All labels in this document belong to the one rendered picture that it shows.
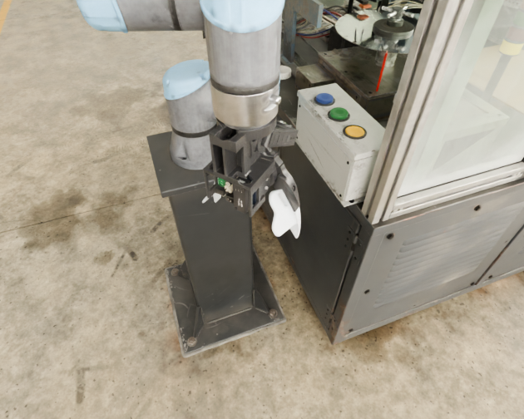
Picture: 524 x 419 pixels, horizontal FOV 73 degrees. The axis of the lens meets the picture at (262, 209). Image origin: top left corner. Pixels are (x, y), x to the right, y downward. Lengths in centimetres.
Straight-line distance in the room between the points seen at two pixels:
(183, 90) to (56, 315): 116
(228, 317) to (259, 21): 126
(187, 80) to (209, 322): 96
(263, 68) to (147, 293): 135
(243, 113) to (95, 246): 153
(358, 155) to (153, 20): 45
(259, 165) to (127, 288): 128
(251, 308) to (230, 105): 118
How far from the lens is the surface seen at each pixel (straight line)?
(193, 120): 86
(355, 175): 78
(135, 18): 47
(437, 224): 103
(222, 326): 147
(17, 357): 169
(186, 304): 153
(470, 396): 156
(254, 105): 38
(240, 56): 36
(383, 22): 121
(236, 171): 44
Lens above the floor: 133
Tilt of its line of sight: 47 degrees down
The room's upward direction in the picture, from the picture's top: straight up
